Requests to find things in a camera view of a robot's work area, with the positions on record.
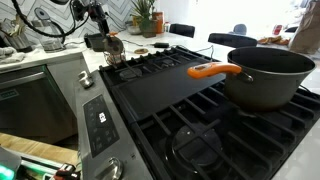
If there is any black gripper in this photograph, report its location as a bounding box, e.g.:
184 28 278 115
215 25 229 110
71 0 110 35

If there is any round cork coaster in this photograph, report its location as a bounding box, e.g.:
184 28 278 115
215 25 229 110
105 36 124 55

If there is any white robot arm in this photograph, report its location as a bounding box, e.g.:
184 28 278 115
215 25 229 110
11 0 110 38

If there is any coaster on counter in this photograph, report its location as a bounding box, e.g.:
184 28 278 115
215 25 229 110
134 48 148 54

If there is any small black saucepan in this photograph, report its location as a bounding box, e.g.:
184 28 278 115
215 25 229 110
84 33 106 52

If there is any glass electric kettle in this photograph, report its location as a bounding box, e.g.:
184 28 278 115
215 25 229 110
30 7 67 54

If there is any metal mixing bowl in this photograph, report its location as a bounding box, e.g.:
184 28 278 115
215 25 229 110
126 21 141 35

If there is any potted green plant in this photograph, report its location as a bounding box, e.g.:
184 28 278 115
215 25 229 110
132 0 156 38

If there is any silver stove knob upper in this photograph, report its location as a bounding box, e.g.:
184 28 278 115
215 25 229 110
78 71 93 88

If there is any silver stove knob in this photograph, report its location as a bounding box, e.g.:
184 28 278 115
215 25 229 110
78 71 93 88
94 157 124 180

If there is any utensil holder with utensils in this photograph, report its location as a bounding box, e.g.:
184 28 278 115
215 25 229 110
0 14 32 53

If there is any striped dish towel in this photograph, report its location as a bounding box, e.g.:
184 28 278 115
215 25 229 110
0 47 26 64

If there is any black power adapter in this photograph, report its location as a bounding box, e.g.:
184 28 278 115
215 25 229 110
153 42 170 48

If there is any stainless dishwasher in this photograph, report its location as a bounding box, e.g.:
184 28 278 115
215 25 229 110
0 65 77 144

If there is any stainless steel gas stove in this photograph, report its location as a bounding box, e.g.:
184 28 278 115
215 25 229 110
76 47 320 180

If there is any black chair back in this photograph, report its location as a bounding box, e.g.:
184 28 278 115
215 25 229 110
208 33 257 48

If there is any silver stove knob lower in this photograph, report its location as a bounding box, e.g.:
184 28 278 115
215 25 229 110
94 157 124 180

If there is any brown paper bag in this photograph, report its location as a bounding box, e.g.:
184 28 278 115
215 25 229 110
289 0 320 54

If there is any grey pot orange handle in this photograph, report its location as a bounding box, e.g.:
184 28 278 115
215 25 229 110
187 47 316 111

